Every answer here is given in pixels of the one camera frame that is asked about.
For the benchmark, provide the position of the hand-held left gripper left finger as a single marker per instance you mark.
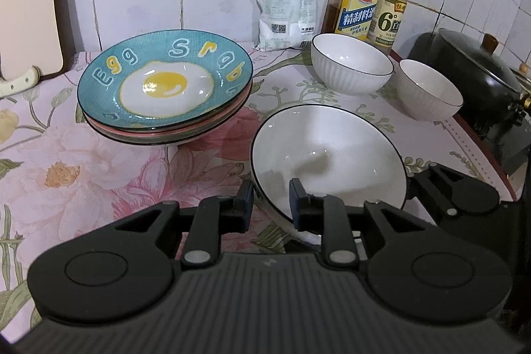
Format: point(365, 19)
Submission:
point(247, 199)

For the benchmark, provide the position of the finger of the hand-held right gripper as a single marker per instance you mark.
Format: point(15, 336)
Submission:
point(431, 182)

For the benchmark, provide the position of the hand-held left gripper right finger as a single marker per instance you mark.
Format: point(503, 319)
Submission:
point(295, 199)

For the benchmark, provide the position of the white ribbed bowl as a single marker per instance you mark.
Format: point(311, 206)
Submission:
point(332, 142)
point(352, 76)
point(427, 97)

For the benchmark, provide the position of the blue fried egg plate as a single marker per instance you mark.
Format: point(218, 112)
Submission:
point(166, 84)

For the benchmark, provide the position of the pink heart print plate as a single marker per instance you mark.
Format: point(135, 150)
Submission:
point(120, 133)

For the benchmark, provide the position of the black gas stove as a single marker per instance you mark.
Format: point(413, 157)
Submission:
point(510, 155)

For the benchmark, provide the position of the black cooking pot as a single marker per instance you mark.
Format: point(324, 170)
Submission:
point(481, 107)

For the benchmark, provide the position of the glass pot lid wooden knob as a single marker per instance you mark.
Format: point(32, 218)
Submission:
point(477, 55)

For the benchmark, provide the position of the floral tablecloth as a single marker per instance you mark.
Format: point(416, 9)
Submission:
point(83, 171)

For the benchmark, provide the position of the beige cutting board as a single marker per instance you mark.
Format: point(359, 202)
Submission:
point(25, 5)

